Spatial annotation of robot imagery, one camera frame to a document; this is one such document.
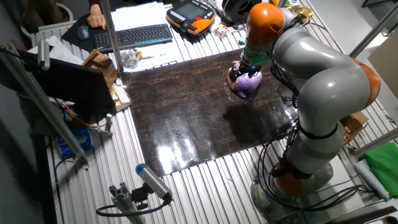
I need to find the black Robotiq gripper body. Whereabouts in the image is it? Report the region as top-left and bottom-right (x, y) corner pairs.
(238, 60), (261, 75)

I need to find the purple plastic bag of things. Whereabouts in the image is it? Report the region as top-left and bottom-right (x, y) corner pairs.
(226, 61), (263, 99)

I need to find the crumpled clear plastic bag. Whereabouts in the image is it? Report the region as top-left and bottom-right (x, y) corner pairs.
(120, 48), (143, 69)

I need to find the person's bare hand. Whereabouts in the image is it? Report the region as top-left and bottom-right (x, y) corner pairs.
(86, 3), (107, 30)

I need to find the Rubik's cube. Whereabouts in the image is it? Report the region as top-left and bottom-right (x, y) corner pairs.
(214, 24), (229, 40)

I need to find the black round spool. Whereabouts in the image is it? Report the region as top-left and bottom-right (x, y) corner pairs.
(222, 0), (264, 24)

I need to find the dark brown marble mat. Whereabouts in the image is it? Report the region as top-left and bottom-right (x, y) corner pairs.
(120, 49), (307, 177)

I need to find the orange black teach pendant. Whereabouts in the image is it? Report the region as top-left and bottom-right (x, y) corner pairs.
(165, 0), (216, 35)

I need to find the gold coloured metal object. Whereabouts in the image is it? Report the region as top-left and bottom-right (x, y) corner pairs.
(292, 6), (315, 21)

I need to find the black computer keyboard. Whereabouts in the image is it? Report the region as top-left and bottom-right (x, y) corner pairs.
(93, 23), (174, 53)

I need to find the white paper sheet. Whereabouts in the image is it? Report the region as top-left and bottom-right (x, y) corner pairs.
(27, 35), (85, 66)
(110, 1), (175, 73)

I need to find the small cardboard box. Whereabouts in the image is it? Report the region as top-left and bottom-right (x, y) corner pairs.
(339, 111), (370, 146)

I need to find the gold foil packet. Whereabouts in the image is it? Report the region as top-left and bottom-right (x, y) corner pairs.
(108, 84), (132, 113)

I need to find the upright aluminium pole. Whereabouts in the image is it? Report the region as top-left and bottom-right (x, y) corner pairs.
(99, 0), (124, 74)

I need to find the brown cardboard panel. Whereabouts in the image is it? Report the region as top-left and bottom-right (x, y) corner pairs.
(367, 33), (398, 101)

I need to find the brown open cardboard box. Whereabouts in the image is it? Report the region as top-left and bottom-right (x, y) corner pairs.
(81, 49), (118, 88)

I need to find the blue grey computer mouse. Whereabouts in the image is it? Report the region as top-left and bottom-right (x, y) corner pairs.
(77, 25), (90, 41)

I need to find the white paper roll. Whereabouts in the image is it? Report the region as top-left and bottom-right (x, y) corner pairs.
(354, 159), (391, 202)

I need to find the green cloth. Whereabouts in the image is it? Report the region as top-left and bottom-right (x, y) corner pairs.
(363, 141), (398, 199)

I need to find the black laptop screen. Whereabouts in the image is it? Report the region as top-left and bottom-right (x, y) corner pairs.
(17, 49), (116, 116)

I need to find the black mouse pad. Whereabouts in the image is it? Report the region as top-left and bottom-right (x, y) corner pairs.
(61, 12), (110, 54)

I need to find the blue tissue pack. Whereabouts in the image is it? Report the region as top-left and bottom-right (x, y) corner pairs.
(56, 128), (93, 158)

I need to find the white round bin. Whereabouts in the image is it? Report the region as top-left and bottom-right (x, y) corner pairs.
(20, 2), (75, 39)

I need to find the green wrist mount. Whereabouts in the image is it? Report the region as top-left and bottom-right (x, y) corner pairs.
(241, 46), (270, 67)

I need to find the slanted aluminium frame bar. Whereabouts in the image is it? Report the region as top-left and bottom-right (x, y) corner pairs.
(349, 2), (398, 58)
(351, 127), (398, 158)
(0, 43), (90, 169)

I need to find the silver camera with blue cap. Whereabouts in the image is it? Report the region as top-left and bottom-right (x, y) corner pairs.
(135, 163), (174, 203)

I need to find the orange cable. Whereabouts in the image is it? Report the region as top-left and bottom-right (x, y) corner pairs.
(46, 95), (108, 129)

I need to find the grey aluminium profile mount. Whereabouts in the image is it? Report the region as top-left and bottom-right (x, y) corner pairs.
(108, 182), (147, 224)

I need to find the black camera cable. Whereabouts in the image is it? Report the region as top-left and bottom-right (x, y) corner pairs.
(95, 198), (172, 218)

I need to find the silver camera on bar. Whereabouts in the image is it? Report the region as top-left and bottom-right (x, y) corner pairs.
(37, 39), (51, 72)

